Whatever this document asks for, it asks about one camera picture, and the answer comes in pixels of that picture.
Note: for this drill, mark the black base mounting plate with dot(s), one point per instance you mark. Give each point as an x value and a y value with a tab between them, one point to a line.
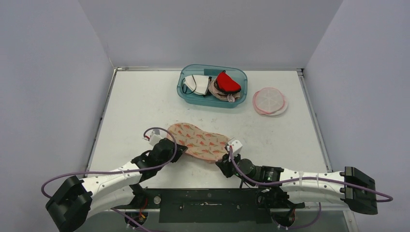
213	205

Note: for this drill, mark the floral beige laundry bag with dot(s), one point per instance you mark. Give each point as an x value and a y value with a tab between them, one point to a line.
201	144

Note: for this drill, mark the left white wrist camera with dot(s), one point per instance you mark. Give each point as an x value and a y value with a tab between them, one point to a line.
154	137

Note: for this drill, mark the red bra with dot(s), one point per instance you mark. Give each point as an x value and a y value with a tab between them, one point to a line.
226	84

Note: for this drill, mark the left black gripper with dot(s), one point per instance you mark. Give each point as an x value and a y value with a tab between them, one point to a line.
180	150

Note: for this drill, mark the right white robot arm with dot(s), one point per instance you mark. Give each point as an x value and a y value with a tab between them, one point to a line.
350	187

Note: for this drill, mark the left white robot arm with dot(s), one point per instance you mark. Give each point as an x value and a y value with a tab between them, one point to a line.
77	199

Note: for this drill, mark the beige bra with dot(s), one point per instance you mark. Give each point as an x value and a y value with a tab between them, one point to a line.
229	97

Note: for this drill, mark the white mesh laundry bag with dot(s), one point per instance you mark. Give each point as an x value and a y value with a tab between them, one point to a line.
269	101

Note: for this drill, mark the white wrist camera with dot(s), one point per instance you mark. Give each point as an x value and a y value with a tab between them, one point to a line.
234	146
154	137

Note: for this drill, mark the white bra with black trim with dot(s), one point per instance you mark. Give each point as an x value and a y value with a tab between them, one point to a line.
196	84

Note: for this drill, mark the teal plastic bin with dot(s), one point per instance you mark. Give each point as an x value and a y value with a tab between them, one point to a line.
211	70

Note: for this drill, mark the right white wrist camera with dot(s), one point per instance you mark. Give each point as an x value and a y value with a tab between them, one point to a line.
234	146

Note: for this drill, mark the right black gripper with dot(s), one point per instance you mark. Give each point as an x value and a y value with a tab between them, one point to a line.
224	165

